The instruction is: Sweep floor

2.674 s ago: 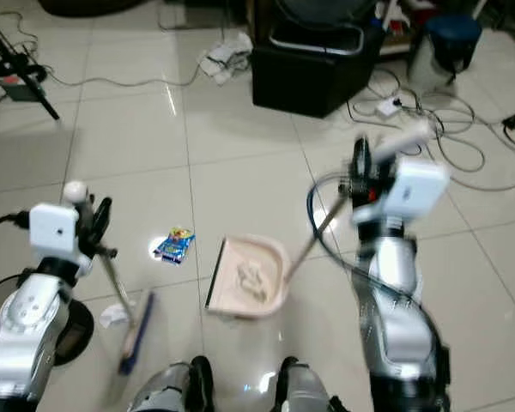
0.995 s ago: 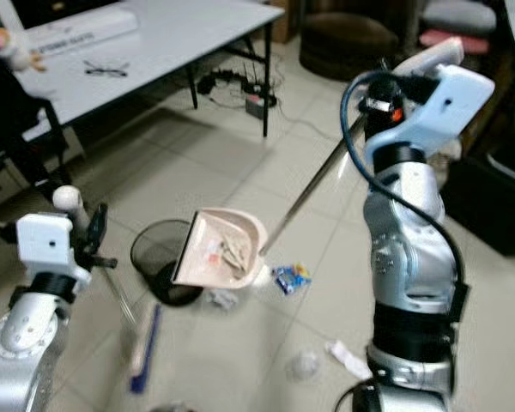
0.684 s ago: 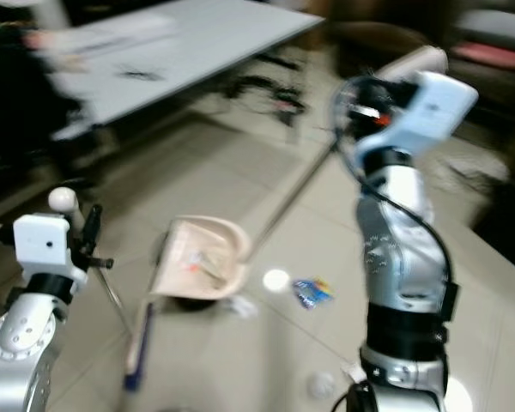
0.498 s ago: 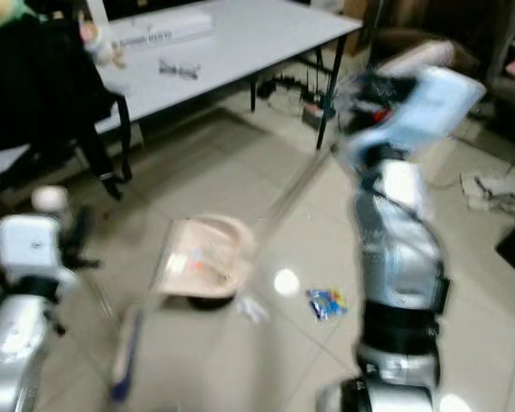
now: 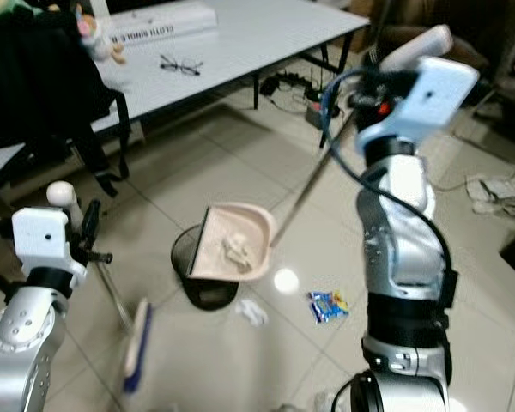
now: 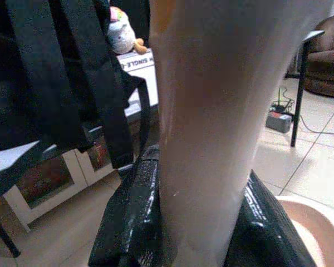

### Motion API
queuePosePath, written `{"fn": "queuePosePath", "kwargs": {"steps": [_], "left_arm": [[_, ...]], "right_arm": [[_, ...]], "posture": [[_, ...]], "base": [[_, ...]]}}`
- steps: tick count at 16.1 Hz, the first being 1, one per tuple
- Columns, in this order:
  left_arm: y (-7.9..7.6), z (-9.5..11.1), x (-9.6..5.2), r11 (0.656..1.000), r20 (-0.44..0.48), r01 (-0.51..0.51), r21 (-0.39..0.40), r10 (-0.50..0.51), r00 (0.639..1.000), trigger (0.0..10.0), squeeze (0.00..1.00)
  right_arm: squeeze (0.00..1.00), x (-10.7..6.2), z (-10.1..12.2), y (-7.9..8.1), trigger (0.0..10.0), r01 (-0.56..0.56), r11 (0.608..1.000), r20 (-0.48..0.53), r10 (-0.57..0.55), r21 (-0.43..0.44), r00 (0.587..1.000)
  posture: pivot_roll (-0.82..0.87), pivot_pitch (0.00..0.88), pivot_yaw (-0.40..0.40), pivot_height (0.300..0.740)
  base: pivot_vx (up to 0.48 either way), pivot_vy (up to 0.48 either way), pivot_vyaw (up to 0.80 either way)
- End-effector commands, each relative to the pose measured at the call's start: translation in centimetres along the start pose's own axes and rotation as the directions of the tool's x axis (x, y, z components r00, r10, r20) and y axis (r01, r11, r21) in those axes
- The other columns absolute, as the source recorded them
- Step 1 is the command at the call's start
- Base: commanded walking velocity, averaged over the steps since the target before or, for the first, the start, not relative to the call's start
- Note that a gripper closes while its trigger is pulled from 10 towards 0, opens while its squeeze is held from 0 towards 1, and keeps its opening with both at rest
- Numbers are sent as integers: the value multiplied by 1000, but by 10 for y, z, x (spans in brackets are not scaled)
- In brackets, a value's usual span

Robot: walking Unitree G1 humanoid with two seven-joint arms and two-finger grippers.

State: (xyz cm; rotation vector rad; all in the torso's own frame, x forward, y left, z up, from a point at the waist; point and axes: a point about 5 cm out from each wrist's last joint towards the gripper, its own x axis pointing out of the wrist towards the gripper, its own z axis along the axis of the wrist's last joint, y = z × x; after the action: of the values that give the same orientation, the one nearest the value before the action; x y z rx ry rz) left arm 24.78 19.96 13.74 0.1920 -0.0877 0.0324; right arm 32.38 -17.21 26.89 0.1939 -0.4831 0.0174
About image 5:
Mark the broom with white knob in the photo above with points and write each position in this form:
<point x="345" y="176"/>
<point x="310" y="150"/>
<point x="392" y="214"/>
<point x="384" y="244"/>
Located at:
<point x="137" y="343"/>

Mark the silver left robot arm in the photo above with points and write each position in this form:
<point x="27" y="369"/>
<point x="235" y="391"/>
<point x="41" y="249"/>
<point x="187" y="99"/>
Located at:
<point x="21" y="352"/>

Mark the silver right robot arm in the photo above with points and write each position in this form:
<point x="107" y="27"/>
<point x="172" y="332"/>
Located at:
<point x="399" y="249"/>

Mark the dark brown armchair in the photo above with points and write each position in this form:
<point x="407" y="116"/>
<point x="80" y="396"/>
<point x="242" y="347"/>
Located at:
<point x="403" y="39"/>

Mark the black mesh waste bin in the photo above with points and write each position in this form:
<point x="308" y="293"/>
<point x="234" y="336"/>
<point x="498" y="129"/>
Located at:
<point x="185" y="257"/>

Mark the white folding table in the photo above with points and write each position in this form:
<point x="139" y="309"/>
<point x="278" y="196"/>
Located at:
<point x="257" y="39"/>

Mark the black backpack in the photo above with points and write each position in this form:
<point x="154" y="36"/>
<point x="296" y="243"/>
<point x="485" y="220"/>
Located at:
<point x="43" y="86"/>

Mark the green yellow plush toy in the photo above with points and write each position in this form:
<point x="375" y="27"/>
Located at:
<point x="4" y="7"/>

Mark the black-rimmed glasses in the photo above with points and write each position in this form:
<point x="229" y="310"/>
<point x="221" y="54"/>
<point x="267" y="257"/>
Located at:
<point x="180" y="65"/>

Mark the crumpled white paper scrap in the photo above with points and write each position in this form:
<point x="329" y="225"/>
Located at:
<point x="253" y="312"/>

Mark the small pink white doll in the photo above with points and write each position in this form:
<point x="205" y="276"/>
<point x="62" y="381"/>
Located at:
<point x="99" y="36"/>

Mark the blue snack packet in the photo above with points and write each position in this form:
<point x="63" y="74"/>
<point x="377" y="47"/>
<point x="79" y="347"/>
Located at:
<point x="328" y="305"/>

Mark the long white printed box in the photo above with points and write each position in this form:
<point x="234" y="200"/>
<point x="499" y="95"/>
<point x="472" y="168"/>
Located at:
<point x="163" y="19"/>

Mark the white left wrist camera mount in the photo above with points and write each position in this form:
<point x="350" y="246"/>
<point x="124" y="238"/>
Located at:
<point x="39" y="240"/>

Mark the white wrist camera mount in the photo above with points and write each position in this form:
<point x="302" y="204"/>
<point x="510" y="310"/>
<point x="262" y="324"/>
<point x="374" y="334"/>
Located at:
<point x="429" y="99"/>
<point x="39" y="240"/>

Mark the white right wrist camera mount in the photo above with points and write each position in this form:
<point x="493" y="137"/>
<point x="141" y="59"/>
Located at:
<point x="429" y="99"/>

